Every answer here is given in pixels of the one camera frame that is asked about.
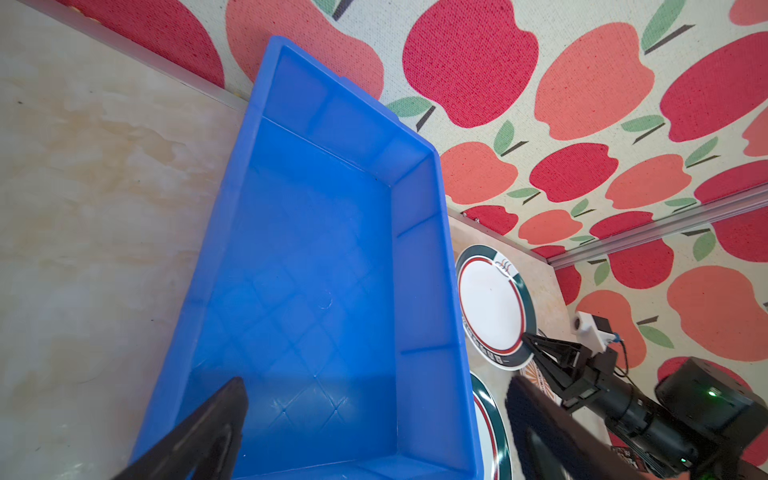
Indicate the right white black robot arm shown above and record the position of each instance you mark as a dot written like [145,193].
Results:
[700,420]

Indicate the far right orange sunburst plate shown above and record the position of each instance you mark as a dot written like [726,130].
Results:
[534,375]

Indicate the blue plastic bin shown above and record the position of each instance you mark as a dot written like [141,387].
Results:
[326,282]

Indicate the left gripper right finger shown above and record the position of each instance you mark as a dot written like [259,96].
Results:
[552,445]

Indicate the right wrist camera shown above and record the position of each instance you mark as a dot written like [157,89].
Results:
[594,332]

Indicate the right aluminium frame post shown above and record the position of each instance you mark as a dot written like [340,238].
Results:
[715,211]

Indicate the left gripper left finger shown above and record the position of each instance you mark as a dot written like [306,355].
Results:
[204,445]

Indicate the green rimmed white plate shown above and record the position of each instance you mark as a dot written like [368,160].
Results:
[494,443]
[496,306]

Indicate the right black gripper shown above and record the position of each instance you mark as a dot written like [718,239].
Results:
[581,376]

